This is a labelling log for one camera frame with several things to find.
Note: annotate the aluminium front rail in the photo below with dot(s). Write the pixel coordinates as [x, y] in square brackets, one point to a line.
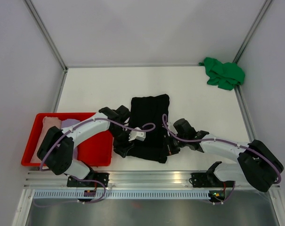
[120, 180]

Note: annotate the aluminium corner post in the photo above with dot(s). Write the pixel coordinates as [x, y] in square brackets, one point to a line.
[255, 25]
[39, 22]

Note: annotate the black t shirt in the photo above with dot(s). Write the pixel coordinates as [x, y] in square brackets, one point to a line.
[145, 111]

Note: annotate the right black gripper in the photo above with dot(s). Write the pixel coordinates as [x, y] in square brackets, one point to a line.
[170, 150]

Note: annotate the pink rolled t shirt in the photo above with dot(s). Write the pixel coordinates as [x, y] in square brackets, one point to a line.
[48, 122]

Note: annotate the lavender rolled t shirt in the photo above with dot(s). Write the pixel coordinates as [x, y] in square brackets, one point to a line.
[68, 123]

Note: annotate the right aluminium corner post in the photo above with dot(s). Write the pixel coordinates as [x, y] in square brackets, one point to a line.
[255, 25]

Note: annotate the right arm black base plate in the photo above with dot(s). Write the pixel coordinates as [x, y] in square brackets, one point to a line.
[198, 180]

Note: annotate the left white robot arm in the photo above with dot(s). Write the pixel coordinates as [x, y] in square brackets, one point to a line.
[56, 149]

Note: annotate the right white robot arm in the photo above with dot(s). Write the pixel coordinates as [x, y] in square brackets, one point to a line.
[252, 163]

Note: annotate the red plastic bin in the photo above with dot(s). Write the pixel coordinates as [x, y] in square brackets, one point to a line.
[95, 151]

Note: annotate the green crumpled t shirt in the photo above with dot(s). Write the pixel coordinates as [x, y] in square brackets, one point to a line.
[223, 75]

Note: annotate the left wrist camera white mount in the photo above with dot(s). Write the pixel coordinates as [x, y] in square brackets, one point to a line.
[137, 134]

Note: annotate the slotted grey cable duct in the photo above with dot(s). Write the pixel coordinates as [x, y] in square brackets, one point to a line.
[122, 194]

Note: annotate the left aluminium corner post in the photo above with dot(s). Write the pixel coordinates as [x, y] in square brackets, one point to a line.
[39, 22]

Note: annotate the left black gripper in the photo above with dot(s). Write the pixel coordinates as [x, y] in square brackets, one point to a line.
[122, 148]

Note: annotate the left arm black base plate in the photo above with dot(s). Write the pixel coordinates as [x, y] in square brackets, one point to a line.
[94, 179]

